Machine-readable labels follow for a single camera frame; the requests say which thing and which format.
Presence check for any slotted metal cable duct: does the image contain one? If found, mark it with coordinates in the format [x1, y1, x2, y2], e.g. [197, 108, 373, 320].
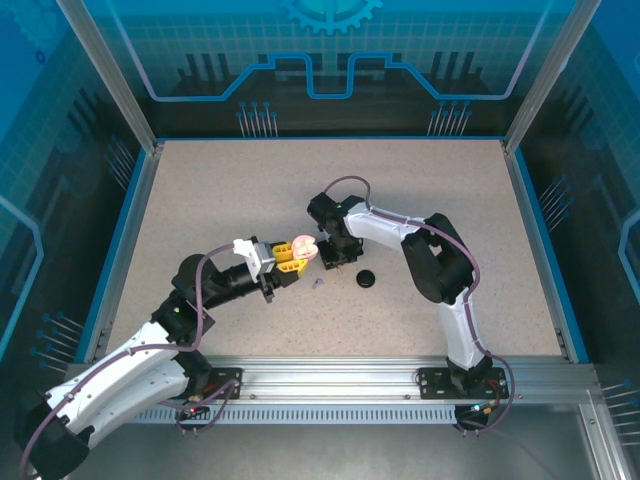
[134, 405, 460, 426]

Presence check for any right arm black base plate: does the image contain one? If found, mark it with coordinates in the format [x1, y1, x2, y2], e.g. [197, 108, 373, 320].
[416, 367, 511, 401]

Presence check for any aluminium frame post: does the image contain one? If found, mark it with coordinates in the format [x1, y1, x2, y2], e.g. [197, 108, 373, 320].
[54, 0, 167, 155]
[501, 0, 604, 156]

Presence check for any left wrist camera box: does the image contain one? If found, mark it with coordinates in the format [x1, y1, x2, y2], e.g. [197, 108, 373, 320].
[232, 236, 277, 277]

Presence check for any aluminium table side rail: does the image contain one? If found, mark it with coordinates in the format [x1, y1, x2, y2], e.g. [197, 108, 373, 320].
[502, 147, 574, 362]
[82, 142, 166, 364]

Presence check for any aluminium mounting rail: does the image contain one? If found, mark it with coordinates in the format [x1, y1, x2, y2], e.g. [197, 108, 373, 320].
[64, 354, 604, 407]

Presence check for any metal shelf panel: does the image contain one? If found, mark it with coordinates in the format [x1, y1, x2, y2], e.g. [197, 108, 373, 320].
[62, 422, 601, 480]

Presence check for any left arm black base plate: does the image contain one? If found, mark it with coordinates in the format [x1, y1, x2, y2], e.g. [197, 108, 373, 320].
[197, 367, 245, 401]

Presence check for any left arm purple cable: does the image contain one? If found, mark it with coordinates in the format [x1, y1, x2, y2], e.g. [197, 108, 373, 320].
[18, 242, 246, 479]

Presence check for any pink round charging case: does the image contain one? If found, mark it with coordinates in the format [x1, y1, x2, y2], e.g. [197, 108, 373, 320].
[291, 233, 320, 261]

